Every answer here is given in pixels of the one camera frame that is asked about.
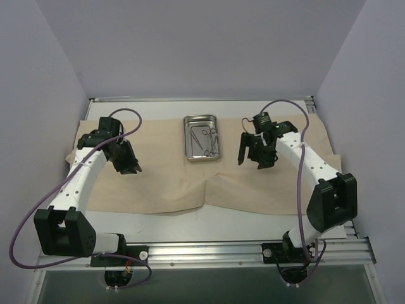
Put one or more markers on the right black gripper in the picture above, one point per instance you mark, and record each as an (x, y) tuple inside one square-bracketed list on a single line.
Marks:
[(256, 151)]

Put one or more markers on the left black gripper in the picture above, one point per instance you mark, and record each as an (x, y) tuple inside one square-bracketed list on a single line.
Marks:
[(127, 159)]

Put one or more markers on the beige cloth surgical kit roll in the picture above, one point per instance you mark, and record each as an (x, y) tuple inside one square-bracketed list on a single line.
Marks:
[(170, 183)]

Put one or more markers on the steel instrument tray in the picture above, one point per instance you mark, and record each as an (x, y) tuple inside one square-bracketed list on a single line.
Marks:
[(193, 153)]

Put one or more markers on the steel tweezers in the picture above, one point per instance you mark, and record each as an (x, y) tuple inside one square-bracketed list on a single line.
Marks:
[(193, 135)]

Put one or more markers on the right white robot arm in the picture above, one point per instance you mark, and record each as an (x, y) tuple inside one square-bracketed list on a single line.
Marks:
[(334, 198)]

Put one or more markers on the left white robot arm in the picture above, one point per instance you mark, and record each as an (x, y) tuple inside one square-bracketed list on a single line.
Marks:
[(62, 227)]

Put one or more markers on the steel surgical scissors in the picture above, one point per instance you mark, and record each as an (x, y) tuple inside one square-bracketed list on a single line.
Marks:
[(214, 142)]

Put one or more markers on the steel forceps clamp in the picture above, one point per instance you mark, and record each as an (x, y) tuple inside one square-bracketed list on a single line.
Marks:
[(207, 135)]

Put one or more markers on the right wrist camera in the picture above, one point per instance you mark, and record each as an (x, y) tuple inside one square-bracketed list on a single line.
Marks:
[(262, 122)]

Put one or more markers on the back aluminium rail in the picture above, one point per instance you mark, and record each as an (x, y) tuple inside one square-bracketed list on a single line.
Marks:
[(173, 99)]

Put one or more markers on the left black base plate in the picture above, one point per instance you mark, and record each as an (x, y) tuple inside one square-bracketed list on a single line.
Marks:
[(139, 252)]

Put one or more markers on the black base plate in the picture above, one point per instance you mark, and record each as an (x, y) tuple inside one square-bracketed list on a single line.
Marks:
[(273, 253), (139, 252)]

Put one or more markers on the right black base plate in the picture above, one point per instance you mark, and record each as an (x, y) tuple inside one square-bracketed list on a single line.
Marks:
[(273, 253)]

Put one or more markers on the aluminium front rail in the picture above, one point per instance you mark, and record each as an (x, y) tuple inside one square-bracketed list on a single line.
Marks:
[(352, 251)]

